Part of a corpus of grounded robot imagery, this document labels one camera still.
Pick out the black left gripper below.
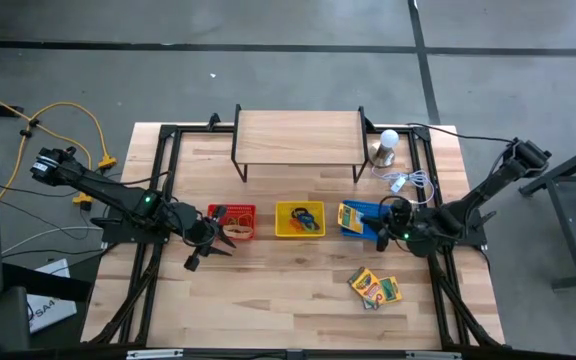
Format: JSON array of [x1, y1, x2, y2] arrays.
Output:
[[170, 202, 237, 273]]

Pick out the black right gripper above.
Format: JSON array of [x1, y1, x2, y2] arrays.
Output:
[[362, 198, 419, 253]]

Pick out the wide tan rubber band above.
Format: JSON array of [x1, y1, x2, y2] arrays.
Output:
[[221, 224, 255, 238]]

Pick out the blue coil wristband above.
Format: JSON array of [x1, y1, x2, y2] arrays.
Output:
[[295, 212, 321, 231]]

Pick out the blue plastic basket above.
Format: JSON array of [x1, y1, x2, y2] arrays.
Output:
[[340, 199, 394, 241]]

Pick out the red plastic basket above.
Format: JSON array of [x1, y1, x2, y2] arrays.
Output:
[[206, 203, 258, 241]]

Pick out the yellow plastic basket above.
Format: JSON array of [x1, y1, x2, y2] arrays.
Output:
[[274, 200, 327, 239]]

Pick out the white light bulb lamp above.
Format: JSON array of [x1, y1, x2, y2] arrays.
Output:
[[371, 128, 401, 169]]

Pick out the wooden shelf riser black legs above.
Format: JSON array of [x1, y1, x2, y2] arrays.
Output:
[[231, 103, 375, 184]]

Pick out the black flat bar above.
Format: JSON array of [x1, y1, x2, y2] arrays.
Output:
[[1, 262, 93, 303]]

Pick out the white printed paper sheet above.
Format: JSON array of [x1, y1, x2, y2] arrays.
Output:
[[26, 258, 78, 335]]

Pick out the dark metal side table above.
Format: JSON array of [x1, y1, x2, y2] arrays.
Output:
[[517, 135, 576, 291]]

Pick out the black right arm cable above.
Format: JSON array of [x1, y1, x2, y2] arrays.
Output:
[[377, 194, 415, 222]]

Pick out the white lamp cable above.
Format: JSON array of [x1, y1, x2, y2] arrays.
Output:
[[370, 166, 437, 206]]

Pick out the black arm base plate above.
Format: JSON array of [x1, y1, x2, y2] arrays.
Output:
[[417, 209, 488, 247], [102, 217, 169, 245]]

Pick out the black metal table frame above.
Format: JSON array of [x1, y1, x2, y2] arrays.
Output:
[[89, 112, 505, 350]]

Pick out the black power cable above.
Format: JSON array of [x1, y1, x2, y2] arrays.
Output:
[[405, 121, 519, 147]]

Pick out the silver metal bracket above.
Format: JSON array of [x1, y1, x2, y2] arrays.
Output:
[[405, 351, 463, 360], [126, 349, 184, 360]]

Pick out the yellow extension cord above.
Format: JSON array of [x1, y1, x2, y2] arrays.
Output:
[[0, 83, 118, 209]]

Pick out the white floor cable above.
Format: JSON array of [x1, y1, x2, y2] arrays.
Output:
[[1, 225, 105, 254]]

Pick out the black floor cable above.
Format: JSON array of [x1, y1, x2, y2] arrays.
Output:
[[0, 184, 85, 199]]

